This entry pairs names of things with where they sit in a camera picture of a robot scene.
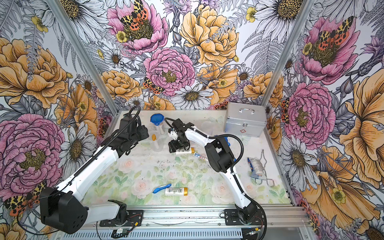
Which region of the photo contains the right aluminium frame post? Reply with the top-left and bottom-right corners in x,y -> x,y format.
260,0 -> 316,106

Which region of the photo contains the aluminium frame post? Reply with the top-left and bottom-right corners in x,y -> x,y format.
260,0 -> 316,106
47,1 -> 119,116

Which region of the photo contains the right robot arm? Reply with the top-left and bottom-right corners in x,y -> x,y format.
165,118 -> 266,225

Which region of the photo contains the aluminium front rail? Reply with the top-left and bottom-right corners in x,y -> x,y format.
50,206 -> 316,240

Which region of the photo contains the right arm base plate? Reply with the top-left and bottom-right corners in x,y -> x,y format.
221,209 -> 266,227

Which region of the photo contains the blue lid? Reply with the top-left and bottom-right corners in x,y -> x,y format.
150,114 -> 165,126
225,137 -> 231,147

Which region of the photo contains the clear plastic cup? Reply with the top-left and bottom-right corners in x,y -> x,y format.
150,134 -> 164,152
154,121 -> 165,135

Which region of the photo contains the blue toothbrush near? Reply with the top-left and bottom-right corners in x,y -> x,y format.
153,184 -> 172,194

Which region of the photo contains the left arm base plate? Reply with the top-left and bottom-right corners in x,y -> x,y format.
99,210 -> 144,227

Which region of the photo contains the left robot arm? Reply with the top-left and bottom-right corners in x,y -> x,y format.
40,106 -> 149,234

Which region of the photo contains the silver metal case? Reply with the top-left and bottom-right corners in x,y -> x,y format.
224,103 -> 267,138

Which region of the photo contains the left aluminium frame post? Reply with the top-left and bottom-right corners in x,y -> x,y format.
47,1 -> 119,116

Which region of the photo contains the small toothpaste middle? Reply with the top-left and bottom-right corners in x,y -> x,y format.
194,153 -> 208,161

